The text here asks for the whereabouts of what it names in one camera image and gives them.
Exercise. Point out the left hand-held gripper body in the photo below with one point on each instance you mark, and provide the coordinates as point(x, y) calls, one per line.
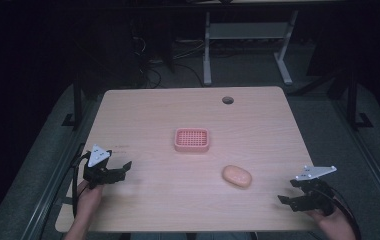
point(94, 158)

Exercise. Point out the black metal stand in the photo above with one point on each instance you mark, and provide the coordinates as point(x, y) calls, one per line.
point(352, 100)
point(77, 100)

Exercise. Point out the white metal table frame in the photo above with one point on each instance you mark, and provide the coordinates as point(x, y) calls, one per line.
point(244, 30)

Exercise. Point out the person's left hand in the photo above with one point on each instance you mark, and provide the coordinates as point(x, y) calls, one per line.
point(87, 203)

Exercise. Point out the person's right hand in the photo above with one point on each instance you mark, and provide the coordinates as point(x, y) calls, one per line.
point(334, 223)

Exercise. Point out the pink soap dish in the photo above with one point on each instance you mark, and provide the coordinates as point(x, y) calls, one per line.
point(191, 140)

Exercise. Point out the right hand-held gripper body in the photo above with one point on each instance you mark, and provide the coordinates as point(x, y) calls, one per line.
point(318, 193)

